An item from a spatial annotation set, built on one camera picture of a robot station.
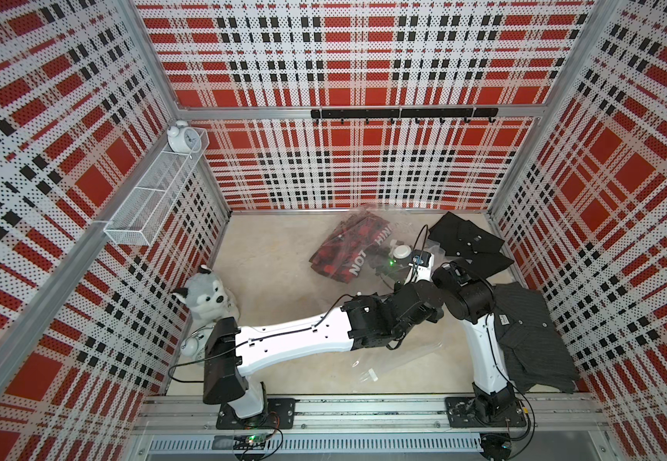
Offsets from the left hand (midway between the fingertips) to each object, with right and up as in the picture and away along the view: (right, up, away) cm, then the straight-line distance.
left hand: (439, 288), depth 66 cm
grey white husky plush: (-60, -5, +11) cm, 61 cm away
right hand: (-16, +9, +34) cm, 39 cm away
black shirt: (+22, +11, +42) cm, 49 cm away
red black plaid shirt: (-23, +7, +32) cm, 40 cm away
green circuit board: (-45, -39, +4) cm, 60 cm away
